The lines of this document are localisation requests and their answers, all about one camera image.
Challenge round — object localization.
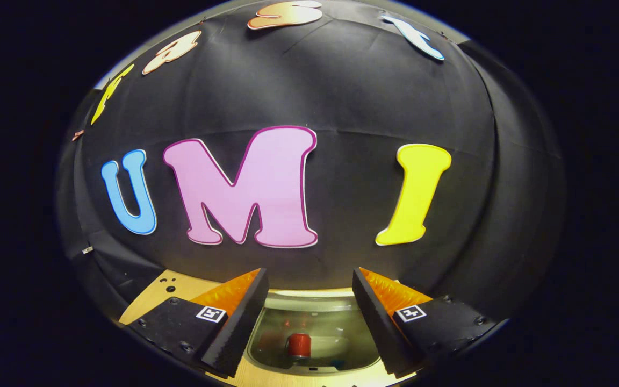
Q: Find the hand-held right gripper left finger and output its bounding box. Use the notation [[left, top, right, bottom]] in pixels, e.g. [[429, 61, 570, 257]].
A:
[[127, 268, 270, 378]]

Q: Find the wooden desktop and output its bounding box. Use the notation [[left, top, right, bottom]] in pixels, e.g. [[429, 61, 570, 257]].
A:
[[119, 269, 420, 387]]

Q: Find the black backdrop cloth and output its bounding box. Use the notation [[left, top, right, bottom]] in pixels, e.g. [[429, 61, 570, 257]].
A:
[[56, 0, 565, 323]]

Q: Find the light green desktop garbage bin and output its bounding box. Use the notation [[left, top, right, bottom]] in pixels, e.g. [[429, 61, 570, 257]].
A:
[[245, 288, 391, 377]]

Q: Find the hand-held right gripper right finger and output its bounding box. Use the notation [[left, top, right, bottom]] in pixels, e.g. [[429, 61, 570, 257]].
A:
[[352, 267, 498, 378]]

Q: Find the orange pop can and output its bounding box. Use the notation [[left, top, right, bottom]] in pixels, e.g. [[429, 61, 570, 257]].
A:
[[287, 333, 313, 359]]

